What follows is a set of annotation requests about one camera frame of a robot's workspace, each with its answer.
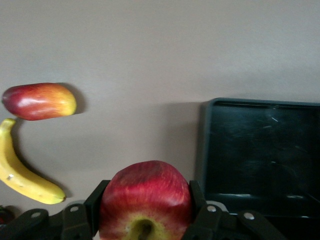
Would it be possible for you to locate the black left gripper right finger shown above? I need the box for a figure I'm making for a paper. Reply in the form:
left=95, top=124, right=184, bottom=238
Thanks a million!
left=182, top=179, right=288, bottom=240

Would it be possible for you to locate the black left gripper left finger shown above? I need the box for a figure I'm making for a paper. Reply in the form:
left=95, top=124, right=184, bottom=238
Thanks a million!
left=0, top=179, right=111, bottom=240

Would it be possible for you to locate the yellow banana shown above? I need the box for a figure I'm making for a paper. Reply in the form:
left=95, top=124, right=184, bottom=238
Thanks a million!
left=0, top=117, right=67, bottom=205

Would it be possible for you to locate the red yellow apple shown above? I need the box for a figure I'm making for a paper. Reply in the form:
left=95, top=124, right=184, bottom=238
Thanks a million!
left=98, top=160, right=193, bottom=240

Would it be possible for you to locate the black plastic box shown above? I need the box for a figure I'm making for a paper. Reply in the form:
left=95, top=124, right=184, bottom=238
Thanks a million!
left=198, top=97, right=320, bottom=240

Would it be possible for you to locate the red yellow mango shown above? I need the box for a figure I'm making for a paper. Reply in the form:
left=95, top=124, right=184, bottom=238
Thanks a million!
left=1, top=82, right=78, bottom=122

